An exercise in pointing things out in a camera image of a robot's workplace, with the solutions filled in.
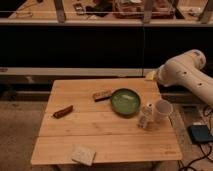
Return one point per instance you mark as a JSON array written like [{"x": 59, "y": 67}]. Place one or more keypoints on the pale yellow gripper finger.
[{"x": 151, "y": 76}]

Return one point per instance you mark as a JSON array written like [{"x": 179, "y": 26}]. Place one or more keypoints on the green ceramic bowl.
[{"x": 125, "y": 102}]

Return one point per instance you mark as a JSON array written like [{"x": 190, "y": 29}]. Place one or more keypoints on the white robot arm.
[{"x": 185, "y": 70}]

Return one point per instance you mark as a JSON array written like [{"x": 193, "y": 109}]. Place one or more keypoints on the white plastic cup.
[{"x": 161, "y": 110}]

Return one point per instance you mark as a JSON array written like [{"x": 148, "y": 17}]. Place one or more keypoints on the wooden table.
[{"x": 94, "y": 125}]

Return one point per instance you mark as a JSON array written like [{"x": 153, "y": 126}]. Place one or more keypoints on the wooden brush block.
[{"x": 103, "y": 95}]

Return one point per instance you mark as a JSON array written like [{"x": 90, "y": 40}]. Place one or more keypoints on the red basket on shelf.
[{"x": 135, "y": 9}]

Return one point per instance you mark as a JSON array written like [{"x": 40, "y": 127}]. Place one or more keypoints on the black power adapter box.
[{"x": 199, "y": 134}]

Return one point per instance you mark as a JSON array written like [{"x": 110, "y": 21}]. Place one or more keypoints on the dark object on shelf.
[{"x": 101, "y": 9}]

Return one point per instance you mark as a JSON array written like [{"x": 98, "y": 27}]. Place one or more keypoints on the brown sausage toy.
[{"x": 63, "y": 112}]

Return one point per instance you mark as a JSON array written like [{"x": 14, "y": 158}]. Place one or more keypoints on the beige sponge block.
[{"x": 83, "y": 155}]

